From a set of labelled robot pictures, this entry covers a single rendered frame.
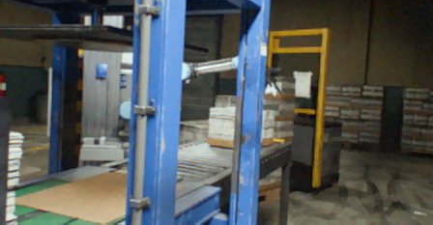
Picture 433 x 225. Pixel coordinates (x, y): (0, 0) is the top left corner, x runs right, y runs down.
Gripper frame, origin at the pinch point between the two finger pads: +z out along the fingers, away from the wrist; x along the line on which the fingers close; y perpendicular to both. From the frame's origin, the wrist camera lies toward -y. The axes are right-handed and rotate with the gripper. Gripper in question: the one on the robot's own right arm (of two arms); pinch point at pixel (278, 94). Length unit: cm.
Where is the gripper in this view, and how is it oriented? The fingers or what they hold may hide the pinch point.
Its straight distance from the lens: 242.6
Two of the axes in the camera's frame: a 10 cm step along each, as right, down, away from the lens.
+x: -5.1, 0.2, -8.6
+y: -7.7, 4.4, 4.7
